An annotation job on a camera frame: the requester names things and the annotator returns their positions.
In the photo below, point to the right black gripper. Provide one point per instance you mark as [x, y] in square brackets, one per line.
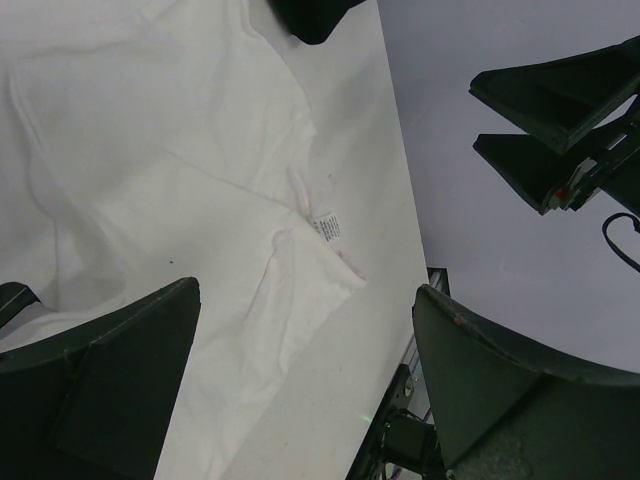
[559, 103]

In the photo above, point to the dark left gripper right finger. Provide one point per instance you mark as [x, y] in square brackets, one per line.
[508, 407]

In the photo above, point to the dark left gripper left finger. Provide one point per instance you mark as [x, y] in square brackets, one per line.
[95, 401]

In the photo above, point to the white t-shirt with robot print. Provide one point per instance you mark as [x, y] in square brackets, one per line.
[144, 141]

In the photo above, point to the folded black t-shirt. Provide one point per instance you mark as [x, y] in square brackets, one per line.
[311, 21]

